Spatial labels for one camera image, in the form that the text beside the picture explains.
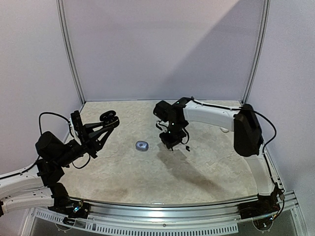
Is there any frame post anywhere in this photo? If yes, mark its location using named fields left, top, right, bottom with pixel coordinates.
left=241, top=0, right=270, bottom=103
left=56, top=0, right=86, bottom=106

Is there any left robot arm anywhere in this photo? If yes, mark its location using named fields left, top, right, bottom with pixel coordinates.
left=0, top=122, right=118, bottom=219

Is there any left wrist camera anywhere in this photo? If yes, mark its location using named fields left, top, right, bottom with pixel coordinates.
left=69, top=110, right=83, bottom=145

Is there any purple round charging case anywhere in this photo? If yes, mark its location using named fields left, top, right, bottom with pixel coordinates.
left=135, top=141, right=149, bottom=151

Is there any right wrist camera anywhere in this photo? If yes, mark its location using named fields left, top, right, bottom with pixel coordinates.
left=156, top=120, right=169, bottom=132

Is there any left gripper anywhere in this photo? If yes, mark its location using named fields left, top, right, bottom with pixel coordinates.
left=55, top=121, right=113, bottom=168

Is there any aluminium front rail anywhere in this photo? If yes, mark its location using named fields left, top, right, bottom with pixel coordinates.
left=22, top=191, right=308, bottom=236

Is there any white earbud charging case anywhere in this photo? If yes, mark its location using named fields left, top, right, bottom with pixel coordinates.
left=220, top=127, right=229, bottom=133

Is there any black charging case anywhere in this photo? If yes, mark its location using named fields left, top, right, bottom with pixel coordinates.
left=99, top=110, right=120, bottom=128

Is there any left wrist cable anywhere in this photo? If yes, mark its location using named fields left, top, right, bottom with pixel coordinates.
left=34, top=112, right=72, bottom=170

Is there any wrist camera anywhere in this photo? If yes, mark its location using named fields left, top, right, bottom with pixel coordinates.
left=69, top=110, right=83, bottom=145
left=156, top=120, right=169, bottom=132

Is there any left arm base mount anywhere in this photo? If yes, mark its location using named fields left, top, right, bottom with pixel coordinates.
left=48, top=196, right=91, bottom=226

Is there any right frame post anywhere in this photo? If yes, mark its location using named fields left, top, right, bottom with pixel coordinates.
left=241, top=0, right=270, bottom=103

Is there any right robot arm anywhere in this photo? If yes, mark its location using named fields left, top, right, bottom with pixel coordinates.
left=153, top=97, right=277, bottom=214

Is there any left frame post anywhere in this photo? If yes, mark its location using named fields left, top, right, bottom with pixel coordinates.
left=56, top=0, right=86, bottom=106

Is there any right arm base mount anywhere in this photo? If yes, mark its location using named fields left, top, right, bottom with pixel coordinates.
left=238, top=187, right=285, bottom=219

